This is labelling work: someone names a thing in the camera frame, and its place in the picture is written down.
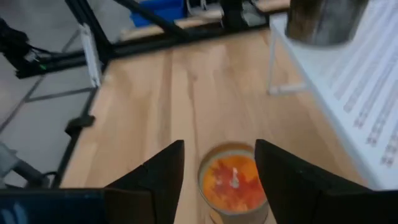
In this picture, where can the blue plastic bin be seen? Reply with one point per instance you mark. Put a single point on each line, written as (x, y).
(158, 11)

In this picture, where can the silver frame mounting plate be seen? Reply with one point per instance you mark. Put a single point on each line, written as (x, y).
(90, 56)

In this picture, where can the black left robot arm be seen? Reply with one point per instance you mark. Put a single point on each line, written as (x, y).
(14, 43)

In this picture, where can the grey metal stand leg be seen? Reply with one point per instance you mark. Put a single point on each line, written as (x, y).
(9, 161)

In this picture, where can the black aluminium rig frame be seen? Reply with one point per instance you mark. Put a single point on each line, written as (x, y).
(140, 43)

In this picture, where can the white perforated shelf riser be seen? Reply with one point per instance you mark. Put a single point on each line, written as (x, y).
(342, 93)

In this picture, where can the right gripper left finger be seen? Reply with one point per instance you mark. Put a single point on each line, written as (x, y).
(155, 193)

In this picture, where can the glass candle jar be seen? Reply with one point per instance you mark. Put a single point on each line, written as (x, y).
(323, 21)
(233, 186)

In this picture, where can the black table clamp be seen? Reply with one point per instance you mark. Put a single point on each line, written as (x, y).
(79, 124)

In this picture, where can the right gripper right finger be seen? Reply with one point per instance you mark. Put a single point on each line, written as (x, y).
(298, 193)

